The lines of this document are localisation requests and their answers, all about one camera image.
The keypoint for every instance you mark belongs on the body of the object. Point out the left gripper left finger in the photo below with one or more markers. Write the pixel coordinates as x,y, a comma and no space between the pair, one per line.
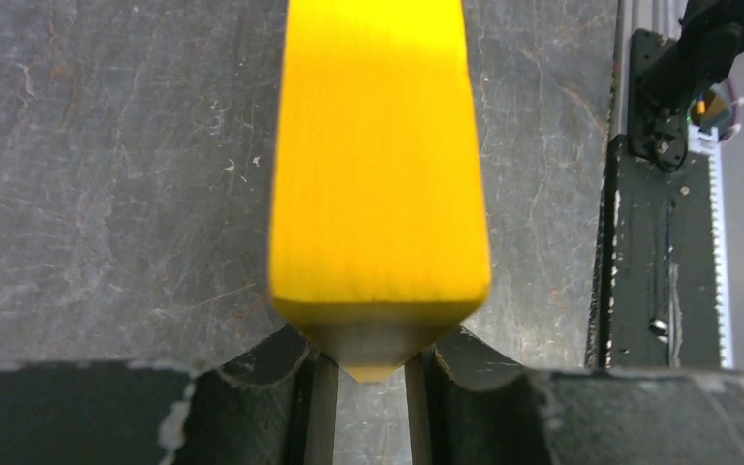
274,404

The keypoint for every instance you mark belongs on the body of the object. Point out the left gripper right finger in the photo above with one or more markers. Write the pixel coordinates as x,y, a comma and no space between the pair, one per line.
469,404

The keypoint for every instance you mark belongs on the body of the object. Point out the yellow wooden picture frame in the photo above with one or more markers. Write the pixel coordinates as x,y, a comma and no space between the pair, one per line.
378,239

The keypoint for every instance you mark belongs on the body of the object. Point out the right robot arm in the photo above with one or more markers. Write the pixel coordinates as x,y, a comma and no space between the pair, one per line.
667,75

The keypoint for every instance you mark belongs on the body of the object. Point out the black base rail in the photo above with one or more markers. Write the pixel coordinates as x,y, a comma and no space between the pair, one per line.
655,297

